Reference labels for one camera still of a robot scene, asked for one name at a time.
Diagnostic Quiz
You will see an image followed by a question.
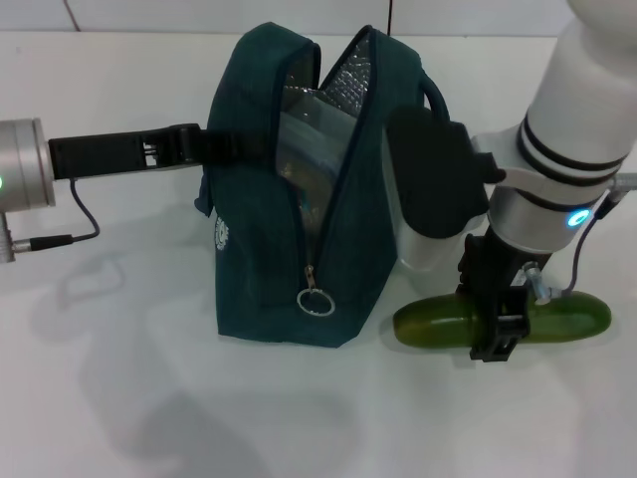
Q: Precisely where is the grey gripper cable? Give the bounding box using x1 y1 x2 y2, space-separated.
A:
522 173 637 306
27 177 102 253

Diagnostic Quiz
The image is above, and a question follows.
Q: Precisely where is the green cucumber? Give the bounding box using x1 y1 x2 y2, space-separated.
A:
391 290 613 349

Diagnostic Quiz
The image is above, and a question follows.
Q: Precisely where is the grey right gripper cable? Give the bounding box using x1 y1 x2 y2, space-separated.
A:
522 173 637 306

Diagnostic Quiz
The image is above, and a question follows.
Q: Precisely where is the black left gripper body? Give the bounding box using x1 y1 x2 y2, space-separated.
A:
47 122 204 182

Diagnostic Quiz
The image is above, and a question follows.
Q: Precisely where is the dark teal insulated lunch bag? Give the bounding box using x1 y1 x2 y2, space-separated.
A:
192 20 453 351

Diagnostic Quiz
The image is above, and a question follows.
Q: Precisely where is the grey left gripper cable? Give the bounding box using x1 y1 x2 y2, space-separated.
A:
27 177 102 253

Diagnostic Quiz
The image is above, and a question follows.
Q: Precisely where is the black right wrist camera housing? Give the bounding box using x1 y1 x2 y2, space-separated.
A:
386 105 508 273

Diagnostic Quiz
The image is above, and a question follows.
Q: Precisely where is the clear plastic blue-rimmed food container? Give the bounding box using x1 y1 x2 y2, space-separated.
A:
275 83 360 201

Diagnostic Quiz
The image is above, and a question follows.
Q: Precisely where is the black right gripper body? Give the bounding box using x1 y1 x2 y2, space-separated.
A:
463 224 554 301

